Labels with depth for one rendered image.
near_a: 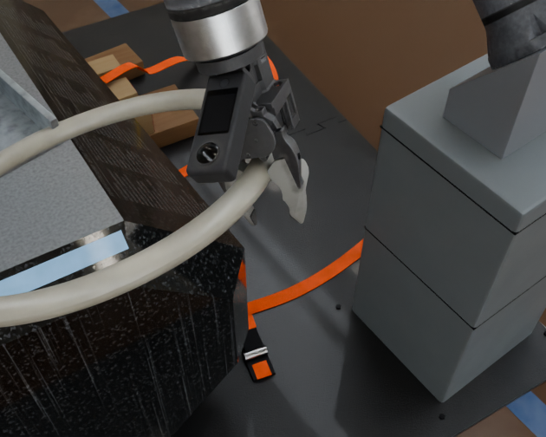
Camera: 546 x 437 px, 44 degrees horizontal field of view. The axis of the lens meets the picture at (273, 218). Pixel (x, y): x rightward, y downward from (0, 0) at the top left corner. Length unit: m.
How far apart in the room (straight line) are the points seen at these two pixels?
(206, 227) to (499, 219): 0.88
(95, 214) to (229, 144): 0.71
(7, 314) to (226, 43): 0.33
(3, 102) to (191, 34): 0.58
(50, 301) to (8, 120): 0.54
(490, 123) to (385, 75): 1.61
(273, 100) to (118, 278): 0.24
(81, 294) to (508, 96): 0.98
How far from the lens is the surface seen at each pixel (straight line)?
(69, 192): 1.38
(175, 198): 1.54
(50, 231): 1.32
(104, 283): 0.66
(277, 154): 0.72
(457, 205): 1.52
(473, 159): 1.48
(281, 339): 2.12
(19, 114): 1.17
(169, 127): 2.64
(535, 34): 1.40
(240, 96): 0.68
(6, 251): 1.32
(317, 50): 3.16
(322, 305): 2.19
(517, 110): 1.41
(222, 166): 0.64
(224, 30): 0.66
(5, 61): 1.75
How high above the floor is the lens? 1.85
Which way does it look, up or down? 50 degrees down
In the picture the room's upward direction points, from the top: straight up
